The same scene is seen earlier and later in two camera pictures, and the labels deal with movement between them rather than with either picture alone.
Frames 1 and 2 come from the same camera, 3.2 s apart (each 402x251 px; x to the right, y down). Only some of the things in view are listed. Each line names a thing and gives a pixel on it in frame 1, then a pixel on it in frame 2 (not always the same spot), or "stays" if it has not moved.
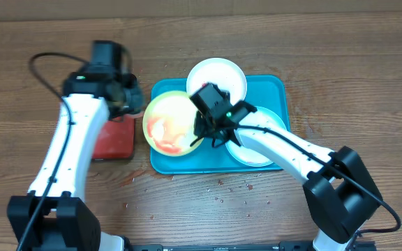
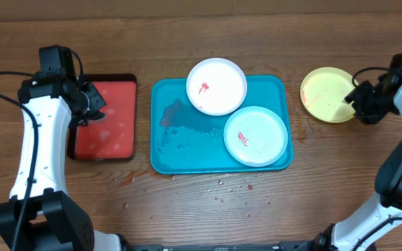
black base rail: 283,246 stays
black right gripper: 205,127 → 359,99
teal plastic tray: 270,91 stays
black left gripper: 137,98 → 99,101
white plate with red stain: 220,72 stays
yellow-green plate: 168,124 → 323,91
